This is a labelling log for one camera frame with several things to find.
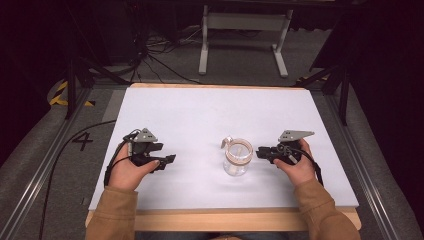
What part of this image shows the black tripod stand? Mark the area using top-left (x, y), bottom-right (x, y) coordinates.
top-left (64, 54), bottom-right (132, 121)
top-left (295, 63), bottom-right (352, 127)

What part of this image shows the white table mat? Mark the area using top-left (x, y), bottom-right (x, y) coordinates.
top-left (88, 87), bottom-right (360, 212)

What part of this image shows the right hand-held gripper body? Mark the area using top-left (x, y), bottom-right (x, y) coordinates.
top-left (275, 129), bottom-right (316, 166)

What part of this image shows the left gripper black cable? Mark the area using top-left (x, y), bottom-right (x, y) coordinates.
top-left (103, 128), bottom-right (142, 188)

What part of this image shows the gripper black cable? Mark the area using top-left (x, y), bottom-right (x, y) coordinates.
top-left (103, 128), bottom-right (142, 188)
top-left (279, 143), bottom-right (325, 188)

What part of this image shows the white metal stand frame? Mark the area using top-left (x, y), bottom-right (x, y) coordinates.
top-left (198, 4), bottom-right (295, 79)

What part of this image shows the aluminium floor rail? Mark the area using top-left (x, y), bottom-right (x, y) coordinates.
top-left (0, 87), bottom-right (95, 240)
top-left (323, 93), bottom-right (403, 240)

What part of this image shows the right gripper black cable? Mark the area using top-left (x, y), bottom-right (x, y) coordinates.
top-left (279, 143), bottom-right (325, 188)

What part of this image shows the bundle of black cables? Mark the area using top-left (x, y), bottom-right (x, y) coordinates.
top-left (131, 24), bottom-right (205, 86)

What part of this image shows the wooden table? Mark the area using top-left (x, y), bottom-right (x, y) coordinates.
top-left (84, 82), bottom-right (362, 233)

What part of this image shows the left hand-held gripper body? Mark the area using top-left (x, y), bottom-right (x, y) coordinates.
top-left (126, 127), bottom-right (165, 168)

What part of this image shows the person's right hand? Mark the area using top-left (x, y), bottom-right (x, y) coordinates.
top-left (272, 138), bottom-right (318, 188)

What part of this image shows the long black floor cable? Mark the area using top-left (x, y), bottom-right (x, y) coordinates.
top-left (37, 119), bottom-right (118, 240)

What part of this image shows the person's left hand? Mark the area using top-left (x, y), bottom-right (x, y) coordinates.
top-left (108, 143), bottom-right (161, 192)

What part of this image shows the yellow black floor tape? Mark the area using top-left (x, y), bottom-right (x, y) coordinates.
top-left (48, 80), bottom-right (97, 108)

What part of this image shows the clear glass jar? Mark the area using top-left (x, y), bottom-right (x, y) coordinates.
top-left (220, 135), bottom-right (255, 177)

